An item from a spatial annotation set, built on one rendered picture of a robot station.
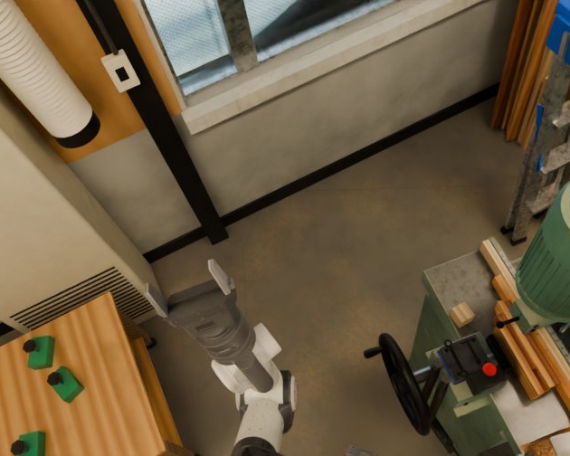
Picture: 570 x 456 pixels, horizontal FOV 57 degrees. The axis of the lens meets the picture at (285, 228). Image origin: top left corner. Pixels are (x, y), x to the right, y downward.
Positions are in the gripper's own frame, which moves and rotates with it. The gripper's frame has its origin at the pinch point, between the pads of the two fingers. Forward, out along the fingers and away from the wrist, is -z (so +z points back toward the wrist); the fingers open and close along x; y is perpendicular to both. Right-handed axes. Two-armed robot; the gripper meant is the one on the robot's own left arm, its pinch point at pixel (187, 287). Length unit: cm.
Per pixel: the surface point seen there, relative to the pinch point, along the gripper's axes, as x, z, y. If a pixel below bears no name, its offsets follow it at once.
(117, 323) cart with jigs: -68, 82, -73
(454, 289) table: 47, 72, -31
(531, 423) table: 50, 82, 5
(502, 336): 52, 72, -13
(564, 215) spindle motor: 61, 19, -3
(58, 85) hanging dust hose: -38, 0, -93
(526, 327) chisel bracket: 57, 64, -10
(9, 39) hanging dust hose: -37, -19, -85
